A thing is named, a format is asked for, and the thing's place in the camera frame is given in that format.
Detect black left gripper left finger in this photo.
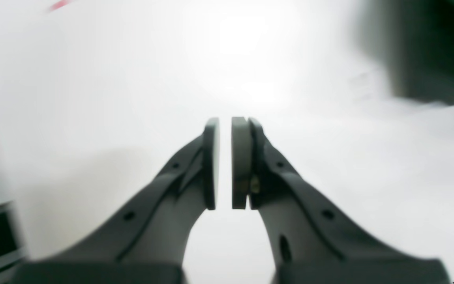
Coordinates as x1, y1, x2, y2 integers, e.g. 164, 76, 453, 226
12, 118, 219, 284

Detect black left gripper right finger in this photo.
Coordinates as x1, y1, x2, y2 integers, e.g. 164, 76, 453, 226
232, 117, 450, 284

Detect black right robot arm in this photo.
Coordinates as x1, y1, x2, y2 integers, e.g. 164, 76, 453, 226
357, 0, 454, 106

